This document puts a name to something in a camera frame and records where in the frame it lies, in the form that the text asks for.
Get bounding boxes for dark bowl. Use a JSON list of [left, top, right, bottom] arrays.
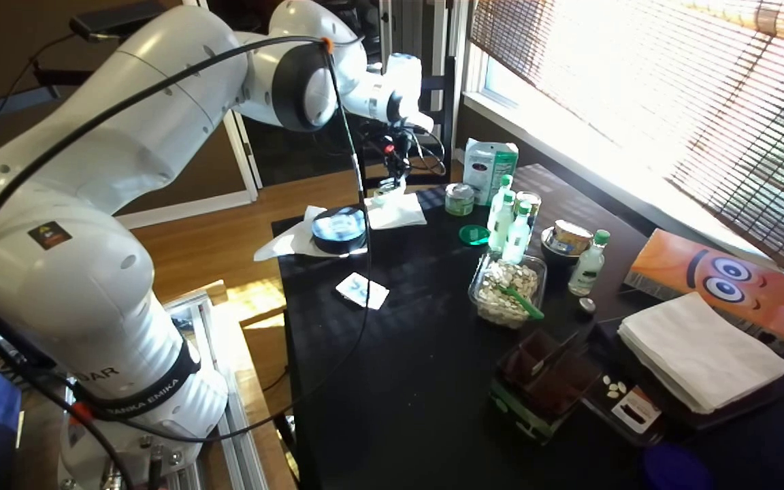
[[540, 227, 582, 267]]

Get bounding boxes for stack of white napkins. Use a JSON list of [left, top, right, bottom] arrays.
[[617, 292, 784, 416]]

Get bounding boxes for small white packet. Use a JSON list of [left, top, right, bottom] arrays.
[[336, 273, 391, 311]]

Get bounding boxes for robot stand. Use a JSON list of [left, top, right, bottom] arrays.
[[57, 279, 299, 490]]

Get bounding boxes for clear container of seeds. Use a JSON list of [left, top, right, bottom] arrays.
[[468, 250, 548, 330]]

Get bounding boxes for small white tissue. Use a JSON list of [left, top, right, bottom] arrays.
[[365, 194, 428, 231]]

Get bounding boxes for brown divided container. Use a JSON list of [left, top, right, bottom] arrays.
[[488, 329, 604, 444]]

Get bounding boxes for green plastic spoon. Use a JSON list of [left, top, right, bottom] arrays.
[[499, 285, 546, 321]]

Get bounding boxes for orange book with eyes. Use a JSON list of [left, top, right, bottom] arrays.
[[623, 228, 784, 344]]

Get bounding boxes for blue lid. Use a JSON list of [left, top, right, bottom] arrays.
[[642, 442, 714, 490]]

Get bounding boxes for black tray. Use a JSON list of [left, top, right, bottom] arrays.
[[581, 320, 784, 446]]

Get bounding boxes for clear scrubbing brush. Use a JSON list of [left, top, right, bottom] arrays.
[[370, 176, 408, 208]]

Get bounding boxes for large white tissue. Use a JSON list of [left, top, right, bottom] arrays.
[[254, 205, 368, 263]]

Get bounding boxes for round black tin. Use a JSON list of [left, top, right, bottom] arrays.
[[311, 206, 369, 255]]

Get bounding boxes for bamboo window blind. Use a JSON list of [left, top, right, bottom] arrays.
[[468, 0, 784, 270]]

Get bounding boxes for clear bottle green cap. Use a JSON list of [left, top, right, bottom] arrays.
[[502, 201, 533, 265], [568, 229, 611, 297], [487, 191, 517, 253], [489, 175, 515, 217]]

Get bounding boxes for small glass jar green contents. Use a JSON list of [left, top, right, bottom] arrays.
[[445, 182, 476, 218]]

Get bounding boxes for white and green carton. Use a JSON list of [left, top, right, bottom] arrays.
[[463, 138, 520, 206]]

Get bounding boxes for tin can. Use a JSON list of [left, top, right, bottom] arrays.
[[551, 219, 594, 257]]

